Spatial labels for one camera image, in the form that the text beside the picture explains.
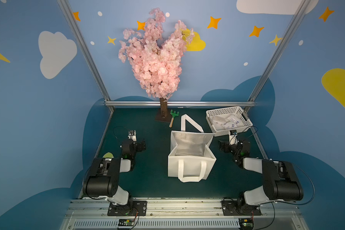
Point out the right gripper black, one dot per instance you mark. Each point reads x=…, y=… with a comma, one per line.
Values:
x=225, y=145

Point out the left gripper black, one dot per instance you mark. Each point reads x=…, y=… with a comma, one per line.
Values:
x=139, y=145

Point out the white perforated plastic basket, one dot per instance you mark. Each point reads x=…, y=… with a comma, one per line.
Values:
x=225, y=112

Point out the white insulated delivery bag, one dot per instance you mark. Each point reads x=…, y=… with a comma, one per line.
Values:
x=190, y=158

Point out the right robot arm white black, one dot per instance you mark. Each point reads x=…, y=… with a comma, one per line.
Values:
x=280, y=182

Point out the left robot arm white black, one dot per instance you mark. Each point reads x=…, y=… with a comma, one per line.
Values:
x=102, y=179

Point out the ice pack in basket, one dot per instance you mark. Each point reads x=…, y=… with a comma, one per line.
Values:
x=231, y=122

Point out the left controller board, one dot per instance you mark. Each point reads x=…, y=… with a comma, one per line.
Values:
x=126, y=223

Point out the controller board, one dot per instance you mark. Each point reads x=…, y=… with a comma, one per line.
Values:
x=126, y=223
x=246, y=224

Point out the right controller board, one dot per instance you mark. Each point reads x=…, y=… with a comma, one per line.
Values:
x=246, y=224

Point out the pink cherry blossom tree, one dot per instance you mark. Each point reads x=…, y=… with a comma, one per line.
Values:
x=157, y=67

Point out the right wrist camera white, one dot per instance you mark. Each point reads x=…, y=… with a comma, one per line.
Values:
x=233, y=137

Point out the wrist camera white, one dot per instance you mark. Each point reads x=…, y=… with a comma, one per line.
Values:
x=132, y=135
x=233, y=137

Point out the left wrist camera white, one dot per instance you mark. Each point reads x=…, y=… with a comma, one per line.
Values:
x=132, y=135

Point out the green toy rake wooden handle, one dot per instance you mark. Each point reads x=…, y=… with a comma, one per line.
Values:
x=173, y=114

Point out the aluminium back frame bar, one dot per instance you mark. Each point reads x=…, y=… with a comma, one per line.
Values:
x=180, y=103

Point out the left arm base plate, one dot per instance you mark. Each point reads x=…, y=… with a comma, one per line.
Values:
x=133, y=208

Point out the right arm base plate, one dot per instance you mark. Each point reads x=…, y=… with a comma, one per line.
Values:
x=233, y=208

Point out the aluminium front rail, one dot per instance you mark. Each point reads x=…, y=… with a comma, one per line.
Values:
x=180, y=214

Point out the left aluminium frame post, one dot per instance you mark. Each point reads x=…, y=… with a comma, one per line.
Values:
x=72, y=22

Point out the aluminium frame post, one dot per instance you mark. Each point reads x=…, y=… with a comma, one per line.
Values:
x=72, y=22
x=287, y=36

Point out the right aluminium frame post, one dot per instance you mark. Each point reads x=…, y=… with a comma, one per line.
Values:
x=287, y=36

